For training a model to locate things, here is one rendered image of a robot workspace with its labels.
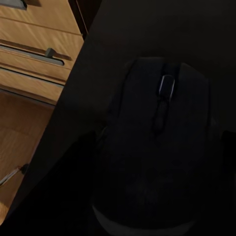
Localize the mouse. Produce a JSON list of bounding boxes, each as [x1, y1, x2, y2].
[[90, 57, 224, 236]]

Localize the swivel chair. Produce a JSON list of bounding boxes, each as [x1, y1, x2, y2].
[[0, 164, 29, 188]]

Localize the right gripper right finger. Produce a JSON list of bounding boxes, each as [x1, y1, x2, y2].
[[222, 130, 236, 171]]

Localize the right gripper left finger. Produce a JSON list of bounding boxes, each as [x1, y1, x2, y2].
[[0, 131, 97, 236]]

